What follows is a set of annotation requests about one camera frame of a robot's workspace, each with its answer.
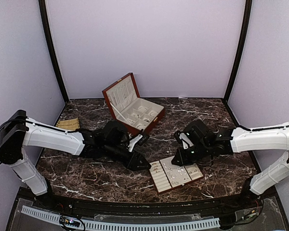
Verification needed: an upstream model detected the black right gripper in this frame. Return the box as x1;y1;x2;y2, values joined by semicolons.
172;141;211;167

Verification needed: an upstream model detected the red jewelry tray insert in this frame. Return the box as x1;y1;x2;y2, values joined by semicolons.
149;156;203;193

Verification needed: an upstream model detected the red wooden jewelry box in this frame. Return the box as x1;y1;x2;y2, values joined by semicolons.
102;73;165;135

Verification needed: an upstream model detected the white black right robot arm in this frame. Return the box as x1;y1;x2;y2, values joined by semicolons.
171;120;289;209

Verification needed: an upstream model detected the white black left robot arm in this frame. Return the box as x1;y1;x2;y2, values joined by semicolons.
0;110;151;210

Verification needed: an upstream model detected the woven bamboo tray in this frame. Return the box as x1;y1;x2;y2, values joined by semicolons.
56;118;80;130

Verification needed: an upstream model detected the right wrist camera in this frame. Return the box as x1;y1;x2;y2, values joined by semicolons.
174;130;194;150

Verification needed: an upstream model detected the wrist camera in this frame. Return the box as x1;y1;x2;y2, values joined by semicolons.
174;130;194;150
128;134;149;152

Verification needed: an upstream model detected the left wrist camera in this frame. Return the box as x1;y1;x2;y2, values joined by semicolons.
128;134;149;152

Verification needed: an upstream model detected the black front table rail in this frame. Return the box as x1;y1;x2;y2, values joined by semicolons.
53;194;246;216

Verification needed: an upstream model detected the white slotted cable duct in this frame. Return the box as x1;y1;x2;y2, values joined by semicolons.
21;205;221;231

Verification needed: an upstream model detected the right black frame post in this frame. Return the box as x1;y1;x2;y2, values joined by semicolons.
223;0;252;104

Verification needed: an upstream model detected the black frame post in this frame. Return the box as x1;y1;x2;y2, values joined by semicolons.
38;0;69;103
223;0;252;104

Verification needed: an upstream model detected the left black frame post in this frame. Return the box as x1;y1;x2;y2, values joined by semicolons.
38;0;69;103

